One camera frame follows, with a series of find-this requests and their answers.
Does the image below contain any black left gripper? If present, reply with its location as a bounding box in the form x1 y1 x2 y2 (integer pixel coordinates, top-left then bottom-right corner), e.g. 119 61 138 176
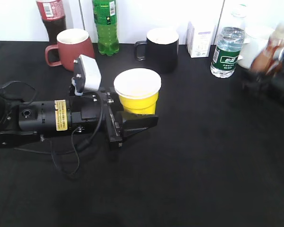
69 86 159 149

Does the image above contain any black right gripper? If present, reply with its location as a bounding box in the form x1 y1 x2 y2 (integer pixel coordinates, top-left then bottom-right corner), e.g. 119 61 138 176
241 47 284 105

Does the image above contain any yellow paper cup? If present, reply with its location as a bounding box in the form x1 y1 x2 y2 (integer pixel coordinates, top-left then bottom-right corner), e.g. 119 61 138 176
114 68 161 114

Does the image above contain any brown coffee drink bottle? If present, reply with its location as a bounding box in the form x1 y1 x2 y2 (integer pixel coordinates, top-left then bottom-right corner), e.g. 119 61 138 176
249 23 284 74

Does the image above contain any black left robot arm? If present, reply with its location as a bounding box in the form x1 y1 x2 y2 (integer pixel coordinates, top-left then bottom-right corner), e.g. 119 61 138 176
0 86 159 152

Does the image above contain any water bottle green label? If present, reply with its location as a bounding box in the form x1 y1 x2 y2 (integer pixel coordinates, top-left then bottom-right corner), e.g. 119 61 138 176
210 26 245 79

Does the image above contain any black ceramic mug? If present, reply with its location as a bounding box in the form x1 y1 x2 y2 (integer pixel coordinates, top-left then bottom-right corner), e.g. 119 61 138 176
134 28 179 74

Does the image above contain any white carton box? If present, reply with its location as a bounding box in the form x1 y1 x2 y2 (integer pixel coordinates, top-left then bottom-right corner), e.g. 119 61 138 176
186 21 214 58

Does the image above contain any red ceramic mug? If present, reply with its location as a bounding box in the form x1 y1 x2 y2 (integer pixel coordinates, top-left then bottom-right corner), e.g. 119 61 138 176
44 28 95 71

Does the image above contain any green soda bottle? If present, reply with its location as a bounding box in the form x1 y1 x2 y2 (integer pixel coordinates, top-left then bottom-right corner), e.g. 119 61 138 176
92 0 119 56

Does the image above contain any cola bottle red label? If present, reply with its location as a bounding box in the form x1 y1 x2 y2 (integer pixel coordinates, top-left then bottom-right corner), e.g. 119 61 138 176
36 0 66 45

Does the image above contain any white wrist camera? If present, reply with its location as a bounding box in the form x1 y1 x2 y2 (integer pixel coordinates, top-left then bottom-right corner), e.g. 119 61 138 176
71 54 101 96

